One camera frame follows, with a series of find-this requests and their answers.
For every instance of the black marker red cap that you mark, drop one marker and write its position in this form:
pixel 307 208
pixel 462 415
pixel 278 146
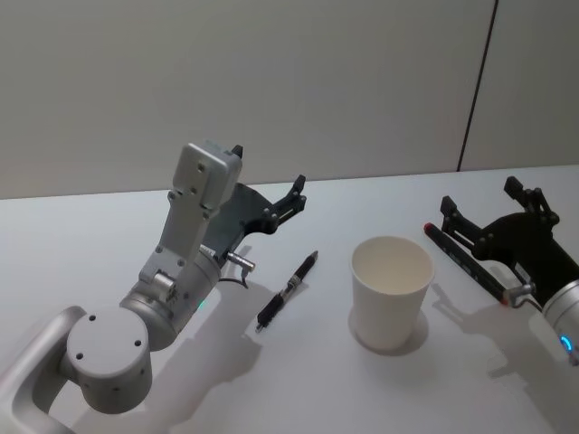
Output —
pixel 470 270

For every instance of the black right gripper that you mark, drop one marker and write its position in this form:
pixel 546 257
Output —
pixel 524 248

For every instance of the black ballpoint pen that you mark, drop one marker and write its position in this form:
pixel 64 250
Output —
pixel 289 289

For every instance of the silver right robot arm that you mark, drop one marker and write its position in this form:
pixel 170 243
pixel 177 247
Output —
pixel 563 312

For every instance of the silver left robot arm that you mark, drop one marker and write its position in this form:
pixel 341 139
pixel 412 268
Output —
pixel 108 348

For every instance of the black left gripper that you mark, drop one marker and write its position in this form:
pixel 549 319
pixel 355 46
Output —
pixel 240 210

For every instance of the white paper cup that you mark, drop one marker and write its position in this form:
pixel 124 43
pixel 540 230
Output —
pixel 391 294

